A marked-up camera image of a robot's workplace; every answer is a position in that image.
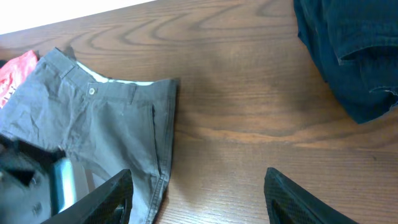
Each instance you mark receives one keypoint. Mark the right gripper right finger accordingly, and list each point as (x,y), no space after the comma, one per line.
(289,203)

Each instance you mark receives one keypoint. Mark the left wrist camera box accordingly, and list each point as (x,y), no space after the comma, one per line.
(68,184)

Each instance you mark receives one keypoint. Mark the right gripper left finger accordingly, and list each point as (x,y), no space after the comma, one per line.
(110,203)

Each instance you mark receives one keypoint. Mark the red printed t-shirt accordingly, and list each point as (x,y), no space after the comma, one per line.
(15,72)

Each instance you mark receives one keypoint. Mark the grey shorts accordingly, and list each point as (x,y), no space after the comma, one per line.
(103,124)

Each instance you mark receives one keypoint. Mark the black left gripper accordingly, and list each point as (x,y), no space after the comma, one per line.
(25,181)

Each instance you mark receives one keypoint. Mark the folded navy blue garment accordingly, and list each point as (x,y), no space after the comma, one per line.
(353,43)

